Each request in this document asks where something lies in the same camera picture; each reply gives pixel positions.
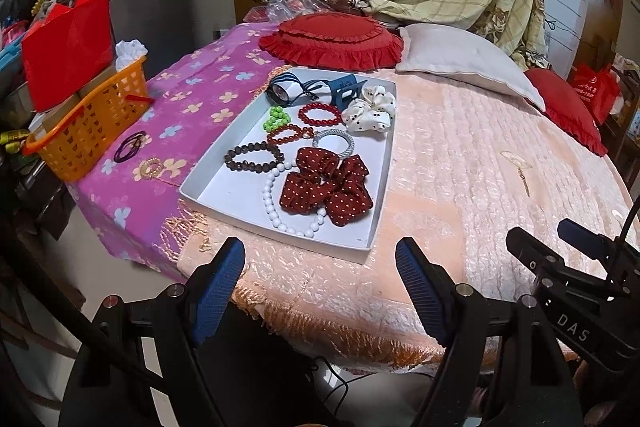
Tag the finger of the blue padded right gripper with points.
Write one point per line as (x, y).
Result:
(436, 298)

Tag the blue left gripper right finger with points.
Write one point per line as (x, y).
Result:
(594, 246)

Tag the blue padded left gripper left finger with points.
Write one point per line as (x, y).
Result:
(194, 310)

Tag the purple floral blanket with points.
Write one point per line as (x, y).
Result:
(134, 206)

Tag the red ruffled cushion right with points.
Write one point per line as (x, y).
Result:
(566, 110)

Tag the peach textured bedspread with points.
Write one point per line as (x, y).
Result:
(468, 165)

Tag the red shopping bag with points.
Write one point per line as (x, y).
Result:
(597, 90)

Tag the red polka dot scrunchie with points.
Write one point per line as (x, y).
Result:
(324, 181)

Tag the white rectangular tray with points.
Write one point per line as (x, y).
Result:
(250, 201)

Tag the orange plastic basket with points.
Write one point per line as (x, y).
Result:
(74, 146)

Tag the white polka dot scrunchie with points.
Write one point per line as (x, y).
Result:
(374, 110)

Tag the dark blue striped headband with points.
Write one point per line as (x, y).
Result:
(286, 89)

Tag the blue hair claw clip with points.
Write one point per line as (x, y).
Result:
(344, 90)

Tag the white pillow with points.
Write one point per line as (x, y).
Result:
(458, 54)

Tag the white tissue paper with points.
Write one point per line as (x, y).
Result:
(127, 52)

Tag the red box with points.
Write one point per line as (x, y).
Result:
(67, 49)

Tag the red ruffled heart cushion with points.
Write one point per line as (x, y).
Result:
(338, 41)

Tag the clear plastic bag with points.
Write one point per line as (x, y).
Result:
(278, 11)

